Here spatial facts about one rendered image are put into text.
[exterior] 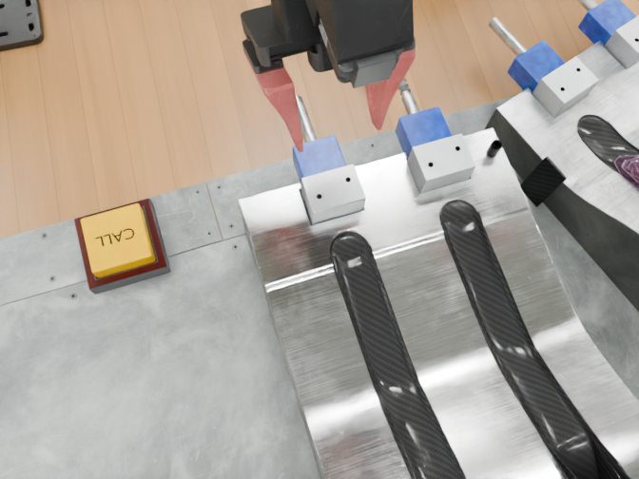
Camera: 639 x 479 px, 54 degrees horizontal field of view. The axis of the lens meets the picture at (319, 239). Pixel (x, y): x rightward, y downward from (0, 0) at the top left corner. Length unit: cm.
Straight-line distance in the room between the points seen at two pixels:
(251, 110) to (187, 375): 30
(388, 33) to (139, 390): 44
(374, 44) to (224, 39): 47
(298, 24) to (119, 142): 38
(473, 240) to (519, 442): 18
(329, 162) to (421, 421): 24
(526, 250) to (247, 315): 28
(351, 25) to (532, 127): 40
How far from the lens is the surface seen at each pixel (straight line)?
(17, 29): 85
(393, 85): 46
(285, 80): 43
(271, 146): 72
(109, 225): 66
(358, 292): 57
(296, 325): 56
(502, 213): 62
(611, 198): 69
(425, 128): 62
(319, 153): 59
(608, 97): 76
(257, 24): 44
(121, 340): 67
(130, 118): 76
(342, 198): 56
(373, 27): 34
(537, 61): 74
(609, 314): 73
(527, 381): 58
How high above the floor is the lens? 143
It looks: 71 degrees down
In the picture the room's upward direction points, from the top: 6 degrees clockwise
